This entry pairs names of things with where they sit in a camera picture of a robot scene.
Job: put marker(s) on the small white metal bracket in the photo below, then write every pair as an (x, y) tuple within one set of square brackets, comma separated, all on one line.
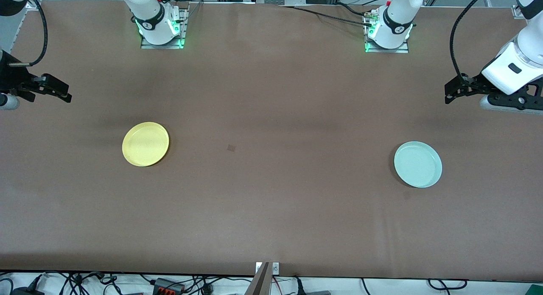
[(257, 267), (275, 268)]

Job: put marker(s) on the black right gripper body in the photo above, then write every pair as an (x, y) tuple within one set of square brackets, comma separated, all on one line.
[(13, 77)]

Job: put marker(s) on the aluminium table corner bracket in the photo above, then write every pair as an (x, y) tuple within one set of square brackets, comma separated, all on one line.
[(34, 4), (517, 11)]

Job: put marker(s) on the pale green round plate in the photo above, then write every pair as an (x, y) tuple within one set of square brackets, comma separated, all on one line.
[(418, 164)]

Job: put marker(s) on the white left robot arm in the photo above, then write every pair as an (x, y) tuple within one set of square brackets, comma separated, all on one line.
[(401, 6)]

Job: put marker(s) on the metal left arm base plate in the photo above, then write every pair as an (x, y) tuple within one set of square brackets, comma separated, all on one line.
[(388, 51)]

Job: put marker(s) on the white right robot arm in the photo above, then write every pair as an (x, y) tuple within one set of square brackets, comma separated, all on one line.
[(144, 0)]

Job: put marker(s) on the aluminium profile post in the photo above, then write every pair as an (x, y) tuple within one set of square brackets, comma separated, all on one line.
[(261, 284)]

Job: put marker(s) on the black red power strip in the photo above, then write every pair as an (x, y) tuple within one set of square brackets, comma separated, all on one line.
[(169, 286)]

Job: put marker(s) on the yellow round plate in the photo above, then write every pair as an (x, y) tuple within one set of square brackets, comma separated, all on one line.
[(145, 144)]

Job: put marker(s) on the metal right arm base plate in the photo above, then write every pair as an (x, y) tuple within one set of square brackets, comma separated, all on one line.
[(163, 46)]

